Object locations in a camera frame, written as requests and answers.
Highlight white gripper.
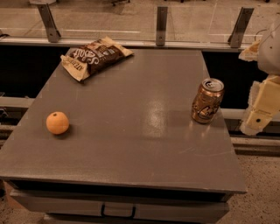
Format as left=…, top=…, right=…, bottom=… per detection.
left=239, top=17, right=280, bottom=136

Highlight orange soda can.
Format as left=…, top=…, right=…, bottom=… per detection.
left=192, top=78, right=224, bottom=124

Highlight brown chip bag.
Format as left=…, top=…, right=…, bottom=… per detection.
left=60, top=37, right=134, bottom=81

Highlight grey drawer cabinet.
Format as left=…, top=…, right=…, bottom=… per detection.
left=0, top=49, right=246, bottom=224

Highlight orange fruit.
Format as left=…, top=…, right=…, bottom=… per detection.
left=45, top=111, right=69, bottom=135

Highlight right metal railing bracket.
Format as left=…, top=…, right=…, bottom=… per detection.
left=227, top=7, right=254, bottom=48

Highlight black drawer handle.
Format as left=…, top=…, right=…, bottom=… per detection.
left=101, top=203, right=137, bottom=219

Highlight left metal railing bracket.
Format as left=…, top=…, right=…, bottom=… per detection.
left=29, top=0, right=61, bottom=43

